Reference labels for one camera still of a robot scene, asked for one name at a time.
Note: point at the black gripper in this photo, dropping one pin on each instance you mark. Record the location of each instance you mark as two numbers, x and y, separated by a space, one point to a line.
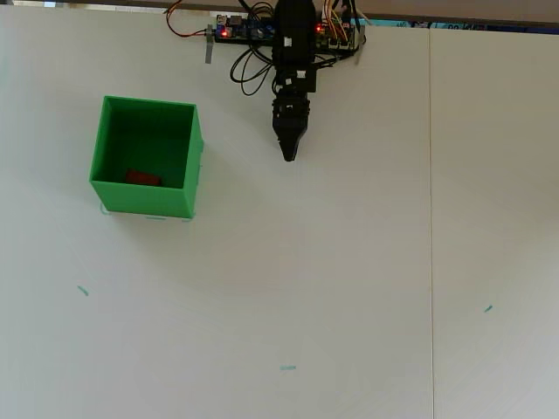
301 83

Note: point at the red block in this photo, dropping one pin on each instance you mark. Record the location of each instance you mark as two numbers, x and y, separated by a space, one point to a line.
143 177

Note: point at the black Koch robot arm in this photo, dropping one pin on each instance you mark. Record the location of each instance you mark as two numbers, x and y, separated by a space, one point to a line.
292 26

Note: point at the green plastic bin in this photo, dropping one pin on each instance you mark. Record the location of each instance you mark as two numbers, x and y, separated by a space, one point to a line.
144 201

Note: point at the black base electronics board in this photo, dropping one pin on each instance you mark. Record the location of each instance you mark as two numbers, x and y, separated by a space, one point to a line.
244 32

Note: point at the grey table clamp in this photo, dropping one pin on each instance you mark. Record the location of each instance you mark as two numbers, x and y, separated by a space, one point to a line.
209 48

